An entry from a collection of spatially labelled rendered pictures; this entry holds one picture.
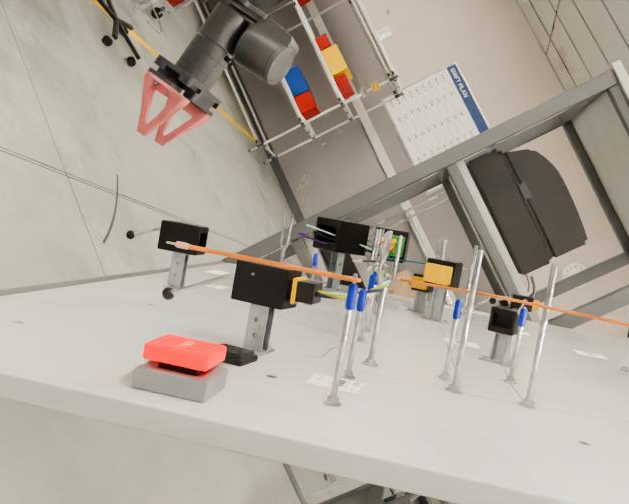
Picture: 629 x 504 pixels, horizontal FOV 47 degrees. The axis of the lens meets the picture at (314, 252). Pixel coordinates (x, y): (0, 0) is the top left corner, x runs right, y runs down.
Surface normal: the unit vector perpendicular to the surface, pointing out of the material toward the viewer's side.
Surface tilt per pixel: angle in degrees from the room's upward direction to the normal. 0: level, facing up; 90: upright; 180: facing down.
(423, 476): 90
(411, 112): 90
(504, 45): 90
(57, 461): 0
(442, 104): 90
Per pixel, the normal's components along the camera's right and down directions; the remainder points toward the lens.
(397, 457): 0.18, -0.98
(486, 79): -0.22, -0.11
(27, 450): 0.89, -0.43
